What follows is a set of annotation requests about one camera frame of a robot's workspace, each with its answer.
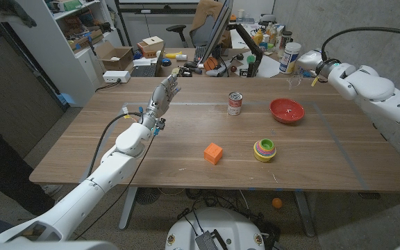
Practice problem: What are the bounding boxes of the person's gloved hand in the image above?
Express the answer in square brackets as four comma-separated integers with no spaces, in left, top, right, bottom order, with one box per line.
[0,0,38,28]

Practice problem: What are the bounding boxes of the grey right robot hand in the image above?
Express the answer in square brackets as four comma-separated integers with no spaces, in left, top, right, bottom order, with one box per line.
[295,49,325,78]

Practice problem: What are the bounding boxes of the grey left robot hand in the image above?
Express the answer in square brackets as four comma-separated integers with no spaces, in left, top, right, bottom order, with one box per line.
[140,73,183,130]

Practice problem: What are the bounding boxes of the clear plastic glasses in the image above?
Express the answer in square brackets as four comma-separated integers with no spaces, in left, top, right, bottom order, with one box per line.
[287,73,305,90]

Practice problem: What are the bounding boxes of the red bowl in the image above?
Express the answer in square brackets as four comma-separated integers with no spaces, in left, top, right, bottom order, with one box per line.
[269,98,306,125]

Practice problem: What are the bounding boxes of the red and white soup can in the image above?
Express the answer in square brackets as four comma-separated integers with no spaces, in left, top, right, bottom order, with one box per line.
[227,91,244,117]

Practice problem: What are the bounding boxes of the orange block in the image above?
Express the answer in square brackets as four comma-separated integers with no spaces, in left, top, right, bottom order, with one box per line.
[203,142,224,166]

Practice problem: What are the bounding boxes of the rainbow stacking cups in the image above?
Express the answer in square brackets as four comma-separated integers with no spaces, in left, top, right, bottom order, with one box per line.
[253,138,277,163]

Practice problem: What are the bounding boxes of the white canister with blue label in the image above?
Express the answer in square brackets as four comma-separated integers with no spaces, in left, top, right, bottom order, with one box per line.
[278,42,302,75]

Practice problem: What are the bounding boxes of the dark jar with black lid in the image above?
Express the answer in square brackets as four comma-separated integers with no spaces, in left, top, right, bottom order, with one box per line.
[276,31,293,58]

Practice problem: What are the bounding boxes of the black laptop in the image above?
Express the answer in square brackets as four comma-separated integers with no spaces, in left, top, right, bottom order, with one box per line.
[131,43,167,78]

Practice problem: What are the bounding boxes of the white power box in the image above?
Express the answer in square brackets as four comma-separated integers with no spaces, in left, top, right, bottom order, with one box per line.
[102,70,132,84]

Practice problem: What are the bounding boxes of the wooden box on brick box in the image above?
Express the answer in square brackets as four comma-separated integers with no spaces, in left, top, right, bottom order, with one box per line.
[137,35,165,59]

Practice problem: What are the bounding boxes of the yellow bottle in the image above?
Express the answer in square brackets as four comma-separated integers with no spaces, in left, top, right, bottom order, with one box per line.
[253,29,265,46]

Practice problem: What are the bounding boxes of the black keyboard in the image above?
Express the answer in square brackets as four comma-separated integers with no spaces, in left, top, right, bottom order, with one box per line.
[193,45,208,63]

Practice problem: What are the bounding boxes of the small toy basketball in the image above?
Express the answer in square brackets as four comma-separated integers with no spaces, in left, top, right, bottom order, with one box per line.
[203,56,219,72]

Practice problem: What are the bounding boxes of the open cardboard box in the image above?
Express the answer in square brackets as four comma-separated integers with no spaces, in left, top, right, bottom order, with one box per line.
[94,40,135,72]

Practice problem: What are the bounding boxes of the white shelf unit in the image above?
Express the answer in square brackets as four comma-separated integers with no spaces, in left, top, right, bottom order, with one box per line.
[10,0,124,108]

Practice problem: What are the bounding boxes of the computer monitor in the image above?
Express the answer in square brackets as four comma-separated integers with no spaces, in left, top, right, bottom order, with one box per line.
[199,0,235,65]

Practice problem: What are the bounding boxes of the office chair with tan jacket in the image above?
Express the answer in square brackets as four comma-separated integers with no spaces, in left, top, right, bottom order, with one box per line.
[166,0,232,49]

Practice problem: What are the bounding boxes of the round black floor fan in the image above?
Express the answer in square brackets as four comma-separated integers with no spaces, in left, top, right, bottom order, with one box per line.
[135,187,162,206]

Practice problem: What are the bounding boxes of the grey table leg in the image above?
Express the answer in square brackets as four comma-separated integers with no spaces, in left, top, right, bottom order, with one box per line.
[118,186,138,231]
[293,190,316,238]

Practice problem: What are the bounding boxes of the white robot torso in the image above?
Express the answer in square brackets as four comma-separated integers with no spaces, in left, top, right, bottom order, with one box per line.
[165,207,266,250]

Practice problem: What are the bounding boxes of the person in dark trousers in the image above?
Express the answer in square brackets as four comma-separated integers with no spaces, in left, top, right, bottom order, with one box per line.
[0,110,57,216]

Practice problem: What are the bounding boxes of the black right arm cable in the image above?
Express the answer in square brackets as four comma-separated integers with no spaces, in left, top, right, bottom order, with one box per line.
[320,26,400,63]

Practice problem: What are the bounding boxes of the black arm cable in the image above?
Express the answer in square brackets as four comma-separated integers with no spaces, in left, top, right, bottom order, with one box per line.
[88,111,144,178]
[320,26,400,63]

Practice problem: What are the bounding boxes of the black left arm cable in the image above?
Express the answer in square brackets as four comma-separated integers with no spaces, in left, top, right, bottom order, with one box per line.
[88,111,144,178]

